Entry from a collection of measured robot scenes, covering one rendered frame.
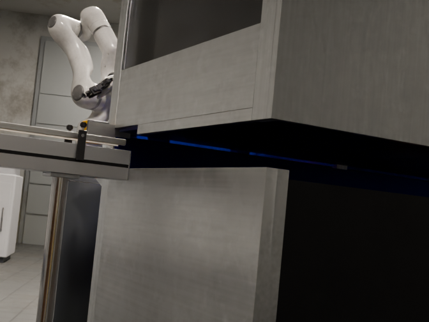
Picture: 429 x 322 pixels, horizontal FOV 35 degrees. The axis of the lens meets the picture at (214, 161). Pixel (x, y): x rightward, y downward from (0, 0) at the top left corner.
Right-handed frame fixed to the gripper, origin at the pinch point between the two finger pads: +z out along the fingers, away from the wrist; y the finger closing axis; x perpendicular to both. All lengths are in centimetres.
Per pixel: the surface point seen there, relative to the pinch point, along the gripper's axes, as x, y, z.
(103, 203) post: -41, -15, 50
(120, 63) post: -7, -42, 30
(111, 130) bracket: -23, -30, 41
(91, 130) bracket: -19, -28, 47
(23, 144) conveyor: -14, -31, 77
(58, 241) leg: -42, -17, 77
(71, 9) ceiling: 241, 420, -592
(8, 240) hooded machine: 7, 419, -255
